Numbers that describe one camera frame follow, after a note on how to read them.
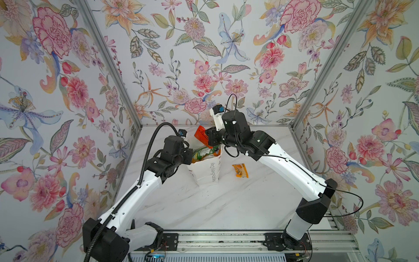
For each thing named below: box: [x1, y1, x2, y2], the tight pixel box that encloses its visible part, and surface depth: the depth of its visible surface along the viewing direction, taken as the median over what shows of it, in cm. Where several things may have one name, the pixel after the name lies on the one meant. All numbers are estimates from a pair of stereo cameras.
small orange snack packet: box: [231, 163, 250, 178], surface depth 99 cm
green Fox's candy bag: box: [192, 145, 221, 164], surface depth 84 cm
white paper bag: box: [187, 144, 225, 187], surface depth 80 cm
